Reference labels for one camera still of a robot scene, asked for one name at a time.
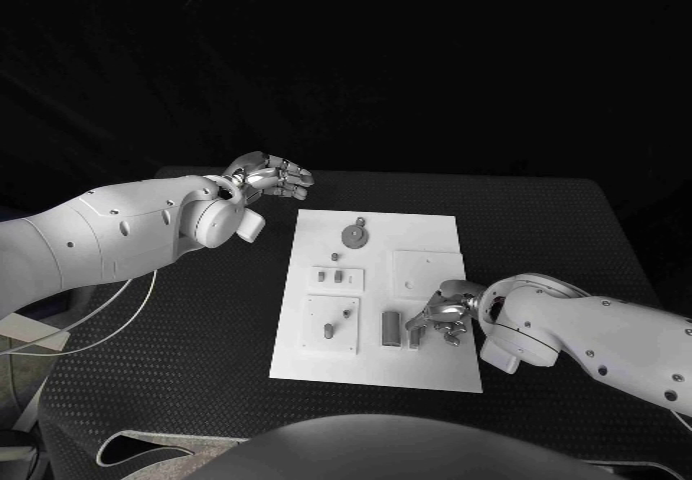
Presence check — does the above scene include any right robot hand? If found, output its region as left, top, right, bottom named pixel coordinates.
left=404, top=279, right=489, bottom=346

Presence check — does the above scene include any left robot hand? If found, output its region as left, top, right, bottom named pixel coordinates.
left=221, top=150, right=316, bottom=206

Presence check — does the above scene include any white task board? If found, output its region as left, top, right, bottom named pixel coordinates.
left=269, top=208, right=485, bottom=395

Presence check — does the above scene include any thick grey cylinder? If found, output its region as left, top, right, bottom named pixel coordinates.
left=381, top=310, right=404, bottom=348

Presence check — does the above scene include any grey gear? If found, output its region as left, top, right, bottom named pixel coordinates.
left=341, top=223, right=374, bottom=250

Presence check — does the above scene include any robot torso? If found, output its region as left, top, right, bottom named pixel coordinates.
left=182, top=413, right=616, bottom=480

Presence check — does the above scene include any flat white plate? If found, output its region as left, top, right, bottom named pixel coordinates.
left=0, top=312, right=73, bottom=353

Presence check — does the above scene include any grey strap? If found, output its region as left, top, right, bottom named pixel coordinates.
left=96, top=429, right=252, bottom=480

